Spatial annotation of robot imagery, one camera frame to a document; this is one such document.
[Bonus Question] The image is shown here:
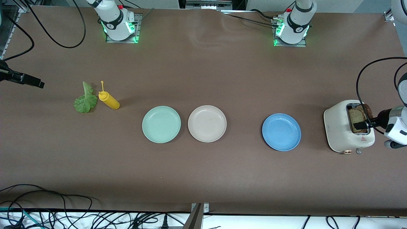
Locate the blue plate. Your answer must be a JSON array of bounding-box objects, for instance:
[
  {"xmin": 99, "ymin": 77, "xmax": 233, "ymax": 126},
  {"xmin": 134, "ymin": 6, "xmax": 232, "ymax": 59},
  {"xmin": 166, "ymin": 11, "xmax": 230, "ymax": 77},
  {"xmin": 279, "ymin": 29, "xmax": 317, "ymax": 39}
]
[{"xmin": 262, "ymin": 114, "xmax": 301, "ymax": 152}]

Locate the teal cable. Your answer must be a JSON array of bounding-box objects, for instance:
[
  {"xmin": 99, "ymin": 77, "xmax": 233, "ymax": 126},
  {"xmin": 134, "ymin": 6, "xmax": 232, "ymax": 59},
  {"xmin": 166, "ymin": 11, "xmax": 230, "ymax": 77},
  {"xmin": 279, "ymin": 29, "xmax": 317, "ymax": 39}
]
[{"xmin": 0, "ymin": 207, "xmax": 37, "ymax": 229}]

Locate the brown bread slice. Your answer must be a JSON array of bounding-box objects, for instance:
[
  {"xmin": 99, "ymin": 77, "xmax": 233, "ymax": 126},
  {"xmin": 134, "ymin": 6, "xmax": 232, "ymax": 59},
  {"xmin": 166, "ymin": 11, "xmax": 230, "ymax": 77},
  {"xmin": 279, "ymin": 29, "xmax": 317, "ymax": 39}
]
[
  {"xmin": 361, "ymin": 104, "xmax": 373, "ymax": 122},
  {"xmin": 348, "ymin": 108, "xmax": 366, "ymax": 133}
]

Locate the white toaster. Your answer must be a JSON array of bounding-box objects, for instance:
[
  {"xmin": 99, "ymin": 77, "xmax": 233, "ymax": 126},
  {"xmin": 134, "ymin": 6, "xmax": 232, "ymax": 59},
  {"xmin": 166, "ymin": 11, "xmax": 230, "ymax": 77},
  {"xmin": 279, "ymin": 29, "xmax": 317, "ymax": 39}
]
[{"xmin": 324, "ymin": 100, "xmax": 376, "ymax": 155}]

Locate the beige plate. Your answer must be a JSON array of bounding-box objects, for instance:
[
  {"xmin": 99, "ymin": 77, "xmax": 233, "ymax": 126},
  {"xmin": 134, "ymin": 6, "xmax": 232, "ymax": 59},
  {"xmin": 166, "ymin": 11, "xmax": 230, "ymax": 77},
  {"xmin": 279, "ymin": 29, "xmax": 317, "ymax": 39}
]
[{"xmin": 188, "ymin": 105, "xmax": 227, "ymax": 143}]

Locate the black metal rack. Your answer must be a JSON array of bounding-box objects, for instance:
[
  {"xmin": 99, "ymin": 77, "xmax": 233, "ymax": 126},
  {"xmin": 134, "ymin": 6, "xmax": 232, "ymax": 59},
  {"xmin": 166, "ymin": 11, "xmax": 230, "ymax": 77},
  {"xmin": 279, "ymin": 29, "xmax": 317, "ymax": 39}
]
[{"xmin": 178, "ymin": 0, "xmax": 247, "ymax": 10}]

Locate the yellow squeeze bottle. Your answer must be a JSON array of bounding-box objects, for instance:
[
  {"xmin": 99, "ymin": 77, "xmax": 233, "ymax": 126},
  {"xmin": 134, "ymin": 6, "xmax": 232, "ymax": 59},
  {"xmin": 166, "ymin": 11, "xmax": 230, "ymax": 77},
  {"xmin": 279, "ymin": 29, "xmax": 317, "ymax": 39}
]
[{"xmin": 99, "ymin": 81, "xmax": 121, "ymax": 110}]

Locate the green lettuce leaf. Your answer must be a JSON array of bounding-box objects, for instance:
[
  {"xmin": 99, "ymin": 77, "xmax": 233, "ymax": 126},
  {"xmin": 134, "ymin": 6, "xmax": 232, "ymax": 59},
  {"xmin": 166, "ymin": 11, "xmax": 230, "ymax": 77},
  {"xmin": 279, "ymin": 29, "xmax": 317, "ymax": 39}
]
[{"xmin": 73, "ymin": 81, "xmax": 98, "ymax": 113}]

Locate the grey metal beam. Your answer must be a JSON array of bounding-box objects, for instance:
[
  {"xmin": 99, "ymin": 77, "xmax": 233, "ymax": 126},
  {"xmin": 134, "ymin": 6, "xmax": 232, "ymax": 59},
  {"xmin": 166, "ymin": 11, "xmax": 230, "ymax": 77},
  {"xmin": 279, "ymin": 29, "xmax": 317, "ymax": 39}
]
[{"xmin": 182, "ymin": 204, "xmax": 204, "ymax": 229}]

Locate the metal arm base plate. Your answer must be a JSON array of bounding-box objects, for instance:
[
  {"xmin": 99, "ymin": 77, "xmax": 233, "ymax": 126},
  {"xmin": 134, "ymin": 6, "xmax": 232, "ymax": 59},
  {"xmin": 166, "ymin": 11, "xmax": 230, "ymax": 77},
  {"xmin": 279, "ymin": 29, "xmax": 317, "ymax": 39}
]
[
  {"xmin": 273, "ymin": 17, "xmax": 307, "ymax": 47},
  {"xmin": 106, "ymin": 13, "xmax": 142, "ymax": 44}
]

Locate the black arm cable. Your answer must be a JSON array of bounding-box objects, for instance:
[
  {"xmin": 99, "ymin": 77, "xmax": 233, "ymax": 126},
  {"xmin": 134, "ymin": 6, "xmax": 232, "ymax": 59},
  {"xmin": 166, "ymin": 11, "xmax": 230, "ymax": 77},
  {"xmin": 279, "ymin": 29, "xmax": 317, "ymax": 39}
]
[
  {"xmin": 26, "ymin": 0, "xmax": 87, "ymax": 49},
  {"xmin": 356, "ymin": 57, "xmax": 407, "ymax": 128},
  {"xmin": 0, "ymin": 13, "xmax": 35, "ymax": 61},
  {"xmin": 223, "ymin": 9, "xmax": 278, "ymax": 28}
]

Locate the grey metal bracket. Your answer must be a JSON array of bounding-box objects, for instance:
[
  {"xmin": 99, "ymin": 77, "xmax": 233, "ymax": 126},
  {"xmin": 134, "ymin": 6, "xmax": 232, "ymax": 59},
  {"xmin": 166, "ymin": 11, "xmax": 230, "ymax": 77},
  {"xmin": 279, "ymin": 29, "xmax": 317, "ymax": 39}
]
[{"xmin": 191, "ymin": 203, "xmax": 210, "ymax": 213}]

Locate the green plate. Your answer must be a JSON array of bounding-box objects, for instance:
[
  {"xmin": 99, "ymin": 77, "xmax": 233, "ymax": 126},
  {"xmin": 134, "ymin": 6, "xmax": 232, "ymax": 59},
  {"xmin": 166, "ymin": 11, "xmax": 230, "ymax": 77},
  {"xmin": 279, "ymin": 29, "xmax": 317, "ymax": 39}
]
[{"xmin": 142, "ymin": 106, "xmax": 182, "ymax": 144}]

